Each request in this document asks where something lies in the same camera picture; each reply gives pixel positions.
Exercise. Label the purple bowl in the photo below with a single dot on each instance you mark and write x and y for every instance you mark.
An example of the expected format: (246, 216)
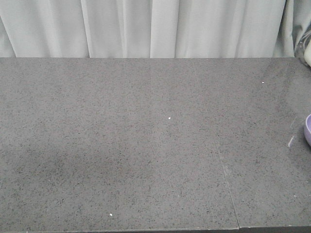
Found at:
(307, 129)

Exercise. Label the white pleated curtain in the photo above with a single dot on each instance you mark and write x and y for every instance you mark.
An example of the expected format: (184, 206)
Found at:
(152, 28)

